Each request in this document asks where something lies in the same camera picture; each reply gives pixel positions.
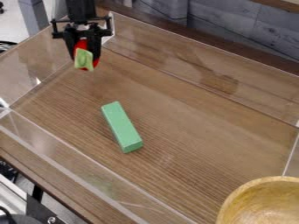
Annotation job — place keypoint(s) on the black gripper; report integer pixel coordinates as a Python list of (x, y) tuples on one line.
[(100, 27)]

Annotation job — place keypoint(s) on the red plush strawberry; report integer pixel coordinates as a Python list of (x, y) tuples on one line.
[(83, 57)]

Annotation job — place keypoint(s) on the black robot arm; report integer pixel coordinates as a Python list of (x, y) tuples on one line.
[(81, 10)]

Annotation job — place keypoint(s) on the green rectangular block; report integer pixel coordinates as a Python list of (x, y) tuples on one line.
[(123, 129)]

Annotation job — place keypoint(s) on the wooden bowl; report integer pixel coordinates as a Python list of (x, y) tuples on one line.
[(263, 201)]

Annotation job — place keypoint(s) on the clear acrylic enclosure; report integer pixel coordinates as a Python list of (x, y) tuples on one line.
[(216, 116)]

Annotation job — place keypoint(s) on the black metal bracket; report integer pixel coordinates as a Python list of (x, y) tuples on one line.
[(44, 215)]

